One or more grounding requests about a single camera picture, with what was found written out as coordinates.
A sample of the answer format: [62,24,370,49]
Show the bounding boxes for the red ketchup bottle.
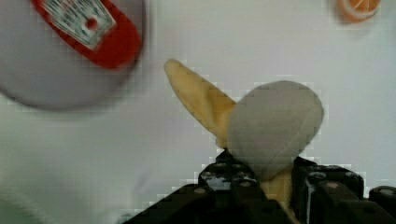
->
[30,0,142,69]

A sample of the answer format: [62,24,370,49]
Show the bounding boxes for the grey round plate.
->
[1,0,147,111]

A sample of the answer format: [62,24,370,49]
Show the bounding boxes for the plush peeled banana toy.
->
[164,59,325,224]

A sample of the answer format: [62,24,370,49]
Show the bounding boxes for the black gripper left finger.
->
[121,150,292,224]

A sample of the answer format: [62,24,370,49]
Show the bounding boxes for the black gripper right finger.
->
[291,158,396,224]

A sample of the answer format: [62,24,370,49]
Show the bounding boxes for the orange slice toy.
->
[336,0,382,23]

